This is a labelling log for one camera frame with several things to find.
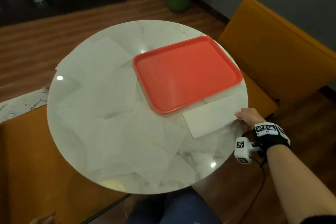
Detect orange plastic tray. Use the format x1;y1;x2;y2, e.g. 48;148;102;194
132;35;244;115

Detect person's blue jeans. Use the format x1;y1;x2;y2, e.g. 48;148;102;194
126;192;224;224

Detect person's left hand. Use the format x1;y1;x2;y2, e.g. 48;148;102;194
29;211;57;224

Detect black right camera cable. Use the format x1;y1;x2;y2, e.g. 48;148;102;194
237;157;266;224

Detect black right wristband with markers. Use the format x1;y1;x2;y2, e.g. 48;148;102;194
252;122;291;153

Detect person's right hand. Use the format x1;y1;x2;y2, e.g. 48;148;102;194
234;107;266;129

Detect mustard yellow upholstered chair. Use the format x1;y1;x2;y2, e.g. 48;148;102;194
0;104;132;224
218;0;336;121

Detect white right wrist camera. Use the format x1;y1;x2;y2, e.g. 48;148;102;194
234;136;260;165

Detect pale patterned rug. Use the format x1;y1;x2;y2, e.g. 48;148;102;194
0;87;50;124

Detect spread white napkins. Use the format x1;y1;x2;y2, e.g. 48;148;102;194
54;36;144;173

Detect person's black right sleeve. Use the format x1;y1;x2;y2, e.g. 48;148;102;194
299;215;336;224

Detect white paper napkin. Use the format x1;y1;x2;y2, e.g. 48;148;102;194
119;115;187;189

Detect person's right forearm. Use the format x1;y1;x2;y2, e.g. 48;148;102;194
265;143;336;219

